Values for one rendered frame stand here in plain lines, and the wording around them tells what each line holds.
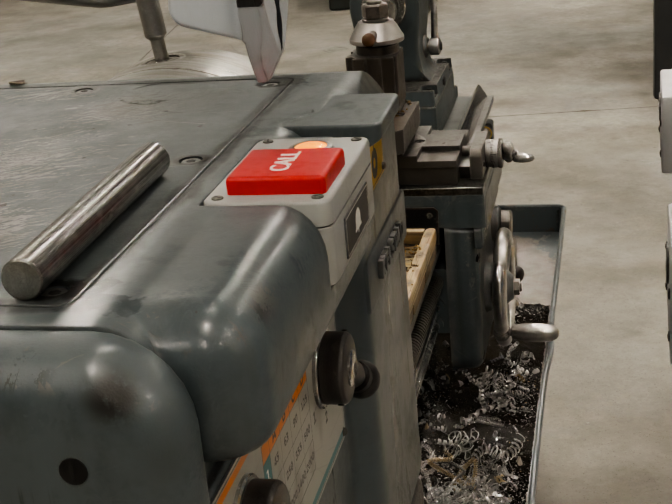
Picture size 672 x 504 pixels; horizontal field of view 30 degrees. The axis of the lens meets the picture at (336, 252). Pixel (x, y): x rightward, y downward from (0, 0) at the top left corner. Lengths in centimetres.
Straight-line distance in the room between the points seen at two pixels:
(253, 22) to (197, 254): 14
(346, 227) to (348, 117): 16
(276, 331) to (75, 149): 31
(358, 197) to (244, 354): 22
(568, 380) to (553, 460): 40
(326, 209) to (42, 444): 23
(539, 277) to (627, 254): 161
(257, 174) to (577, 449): 228
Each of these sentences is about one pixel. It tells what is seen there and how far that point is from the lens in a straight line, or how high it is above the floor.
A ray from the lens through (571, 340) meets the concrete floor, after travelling 348.
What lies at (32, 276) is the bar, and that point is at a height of 127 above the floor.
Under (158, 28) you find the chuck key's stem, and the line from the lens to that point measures 124.
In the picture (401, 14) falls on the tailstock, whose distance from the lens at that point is 234.
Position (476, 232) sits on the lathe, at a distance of 179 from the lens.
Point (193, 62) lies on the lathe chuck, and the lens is 123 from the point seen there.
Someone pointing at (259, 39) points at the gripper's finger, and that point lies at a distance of 71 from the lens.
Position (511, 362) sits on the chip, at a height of 55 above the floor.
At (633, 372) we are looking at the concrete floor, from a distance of 331.
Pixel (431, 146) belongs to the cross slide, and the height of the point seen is 97.
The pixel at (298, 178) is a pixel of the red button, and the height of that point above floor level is 127.
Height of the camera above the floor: 148
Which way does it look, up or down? 21 degrees down
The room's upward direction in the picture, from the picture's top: 5 degrees counter-clockwise
